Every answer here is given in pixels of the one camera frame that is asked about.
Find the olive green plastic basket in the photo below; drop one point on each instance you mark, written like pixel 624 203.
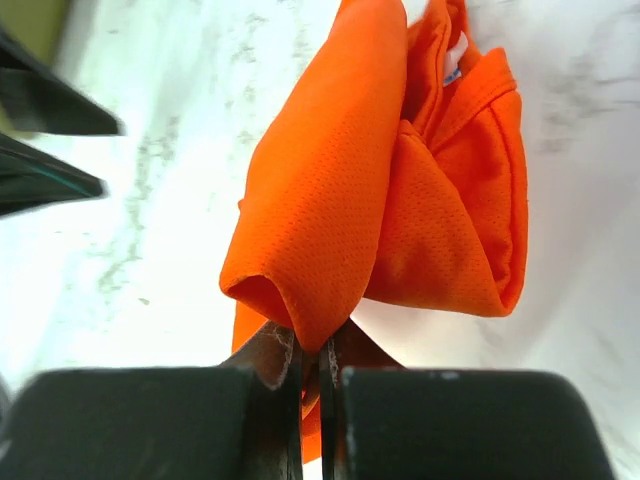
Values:
pixel 37 25

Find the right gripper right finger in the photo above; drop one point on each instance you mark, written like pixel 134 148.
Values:
pixel 381 420

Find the orange t shirt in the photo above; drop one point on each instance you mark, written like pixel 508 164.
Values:
pixel 395 172

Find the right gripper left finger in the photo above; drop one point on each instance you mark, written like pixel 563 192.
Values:
pixel 237 420

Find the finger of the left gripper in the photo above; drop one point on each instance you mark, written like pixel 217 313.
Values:
pixel 37 100
pixel 31 179

